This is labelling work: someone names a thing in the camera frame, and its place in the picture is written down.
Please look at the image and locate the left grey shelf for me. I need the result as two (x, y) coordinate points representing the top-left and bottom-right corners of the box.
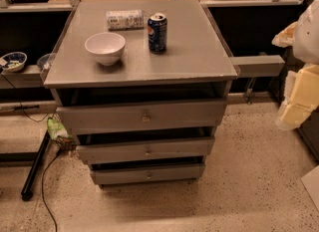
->
(0, 65), (43, 89)

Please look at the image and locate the black floor cable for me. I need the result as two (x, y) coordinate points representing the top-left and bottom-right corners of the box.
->
(40, 149), (64, 232)

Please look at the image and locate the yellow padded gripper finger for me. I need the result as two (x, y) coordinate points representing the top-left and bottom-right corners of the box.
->
(276, 64), (319, 130)
(272, 22), (297, 48)

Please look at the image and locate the blue patterned bowl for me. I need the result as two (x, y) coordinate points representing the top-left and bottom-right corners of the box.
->
(0, 52), (27, 73)

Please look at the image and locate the lying silver can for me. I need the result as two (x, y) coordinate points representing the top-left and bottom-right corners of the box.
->
(106, 9), (144, 30)

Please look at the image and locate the blue pepsi can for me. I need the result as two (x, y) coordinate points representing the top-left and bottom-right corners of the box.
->
(148, 12), (167, 53)

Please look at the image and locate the grey side shelf beam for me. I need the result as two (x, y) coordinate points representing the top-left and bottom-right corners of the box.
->
(230, 55), (285, 78)

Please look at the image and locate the grey middle drawer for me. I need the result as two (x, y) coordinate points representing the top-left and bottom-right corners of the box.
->
(76, 136), (215, 165)

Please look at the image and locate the black table leg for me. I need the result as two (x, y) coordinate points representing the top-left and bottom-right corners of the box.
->
(21, 132), (50, 201)

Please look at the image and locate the green snack bag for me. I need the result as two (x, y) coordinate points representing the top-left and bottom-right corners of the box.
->
(47, 117), (76, 150)

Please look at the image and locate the grey drawer cabinet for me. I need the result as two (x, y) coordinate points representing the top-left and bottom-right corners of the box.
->
(44, 0), (237, 172)

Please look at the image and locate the small glass bowl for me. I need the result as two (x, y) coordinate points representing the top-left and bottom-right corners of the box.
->
(37, 53), (56, 70)

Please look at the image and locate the grey top drawer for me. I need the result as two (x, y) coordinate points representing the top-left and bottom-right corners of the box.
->
(57, 99), (226, 135)

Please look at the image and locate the white ceramic bowl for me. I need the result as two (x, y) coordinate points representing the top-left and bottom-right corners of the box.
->
(85, 32), (126, 66)

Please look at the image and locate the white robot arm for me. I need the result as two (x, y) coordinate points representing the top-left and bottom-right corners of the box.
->
(272, 0), (319, 130)

